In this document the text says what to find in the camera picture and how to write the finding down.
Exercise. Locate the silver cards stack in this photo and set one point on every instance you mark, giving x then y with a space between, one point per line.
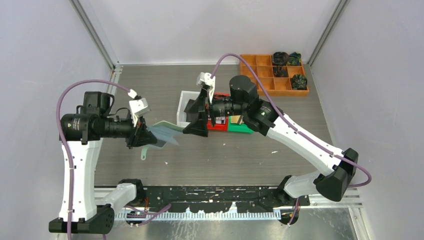
221 120

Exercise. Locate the white plastic bin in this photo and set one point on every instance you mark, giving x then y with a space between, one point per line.
183 118

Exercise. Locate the dark rolled cloth top-left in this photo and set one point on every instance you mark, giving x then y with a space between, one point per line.
280 58

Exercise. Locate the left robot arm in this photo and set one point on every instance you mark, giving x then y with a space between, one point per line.
83 132

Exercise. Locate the wooden compartment tray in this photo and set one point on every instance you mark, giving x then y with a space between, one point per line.
261 65

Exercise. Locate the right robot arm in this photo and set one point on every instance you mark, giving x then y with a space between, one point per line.
335 168

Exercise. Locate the green plastic bin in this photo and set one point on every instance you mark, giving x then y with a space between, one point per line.
242 128

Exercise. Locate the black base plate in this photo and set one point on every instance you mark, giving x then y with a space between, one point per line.
211 199

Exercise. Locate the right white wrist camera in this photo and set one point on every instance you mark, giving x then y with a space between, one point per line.
207 82

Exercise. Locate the black VIP cards stack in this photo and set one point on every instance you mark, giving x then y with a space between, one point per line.
191 110

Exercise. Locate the green rolled cloth top-right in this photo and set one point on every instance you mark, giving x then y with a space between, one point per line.
294 59

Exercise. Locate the red plastic bin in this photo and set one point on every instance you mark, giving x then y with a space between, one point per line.
219 127

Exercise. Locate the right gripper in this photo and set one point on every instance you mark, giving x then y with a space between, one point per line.
199 127

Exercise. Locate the dark rolled cloth middle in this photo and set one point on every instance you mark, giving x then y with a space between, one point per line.
280 71

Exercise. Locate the green card holder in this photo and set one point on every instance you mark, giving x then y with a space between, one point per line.
165 132

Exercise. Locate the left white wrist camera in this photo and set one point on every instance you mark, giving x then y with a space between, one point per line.
138 106

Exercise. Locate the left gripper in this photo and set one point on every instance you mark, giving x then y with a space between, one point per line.
142 135

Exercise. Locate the gold cards stack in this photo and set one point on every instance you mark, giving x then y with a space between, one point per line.
236 119

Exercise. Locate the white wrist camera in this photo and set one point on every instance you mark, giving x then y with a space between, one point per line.
207 82
138 106

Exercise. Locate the green rolled cloth bottom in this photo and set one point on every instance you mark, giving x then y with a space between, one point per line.
299 82

